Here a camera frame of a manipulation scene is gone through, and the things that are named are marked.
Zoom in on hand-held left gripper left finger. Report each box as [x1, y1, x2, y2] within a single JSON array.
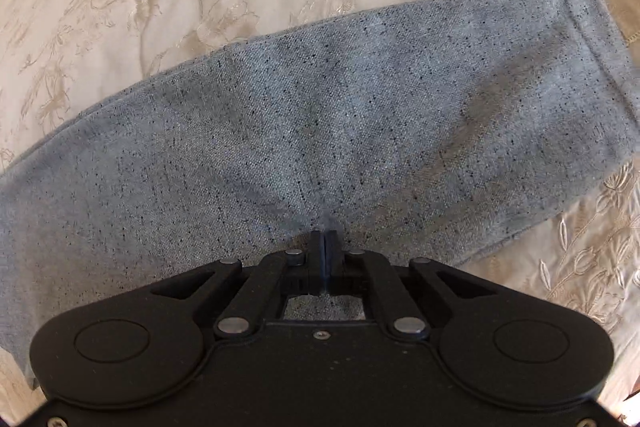
[[149, 231, 326, 341]]

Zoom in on grey-blue speckled pants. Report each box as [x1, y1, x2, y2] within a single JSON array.
[[0, 0, 640, 392]]

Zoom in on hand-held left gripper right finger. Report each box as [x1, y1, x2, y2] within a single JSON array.
[[325, 231, 497, 342]]

